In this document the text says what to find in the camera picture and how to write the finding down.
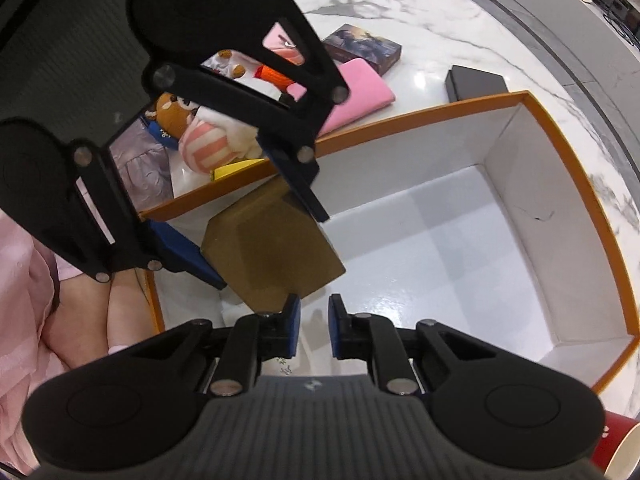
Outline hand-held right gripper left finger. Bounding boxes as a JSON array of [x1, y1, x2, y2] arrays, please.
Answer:
[[132, 294, 302, 397]]

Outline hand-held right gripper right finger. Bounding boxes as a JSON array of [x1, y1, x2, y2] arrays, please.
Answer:
[[327, 294, 497, 396]]

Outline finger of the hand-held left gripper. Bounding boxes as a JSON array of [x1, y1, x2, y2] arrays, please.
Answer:
[[52, 140, 229, 291], [141, 0, 352, 225]]

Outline yellow plastic bowl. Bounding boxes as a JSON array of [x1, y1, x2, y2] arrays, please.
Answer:
[[210, 158, 266, 181]]

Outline brown cardboard box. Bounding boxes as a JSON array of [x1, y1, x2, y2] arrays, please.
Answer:
[[200, 177, 347, 313]]

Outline white pink plush rabbit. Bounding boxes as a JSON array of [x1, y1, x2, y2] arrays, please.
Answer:
[[179, 102, 268, 177]]

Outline pink wallet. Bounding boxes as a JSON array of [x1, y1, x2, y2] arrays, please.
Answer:
[[287, 57, 396, 138]]

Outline orange knitted toy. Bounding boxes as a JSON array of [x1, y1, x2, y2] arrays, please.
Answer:
[[255, 64, 293, 92]]

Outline small brown white toy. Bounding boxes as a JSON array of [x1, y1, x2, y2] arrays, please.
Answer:
[[202, 49, 251, 81]]

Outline brown bear plush toy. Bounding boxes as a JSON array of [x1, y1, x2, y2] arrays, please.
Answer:
[[140, 91, 201, 153]]

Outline orange-rimmed white storage box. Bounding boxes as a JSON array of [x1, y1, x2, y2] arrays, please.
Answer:
[[139, 89, 640, 397]]

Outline dark printed card box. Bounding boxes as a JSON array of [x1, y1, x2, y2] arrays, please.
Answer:
[[320, 24, 403, 77]]

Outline small black box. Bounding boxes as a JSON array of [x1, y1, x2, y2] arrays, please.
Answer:
[[445, 65, 510, 105]]

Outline person's leg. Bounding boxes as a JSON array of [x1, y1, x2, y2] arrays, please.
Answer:
[[42, 272, 113, 376], [107, 267, 156, 356]]

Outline pink printed pouch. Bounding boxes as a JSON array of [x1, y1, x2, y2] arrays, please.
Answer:
[[263, 25, 307, 67]]

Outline person's pink clothing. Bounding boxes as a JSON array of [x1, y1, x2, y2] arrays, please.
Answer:
[[0, 210, 83, 480]]

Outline red paper cup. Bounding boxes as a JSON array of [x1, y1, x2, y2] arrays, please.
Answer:
[[590, 407, 640, 480]]

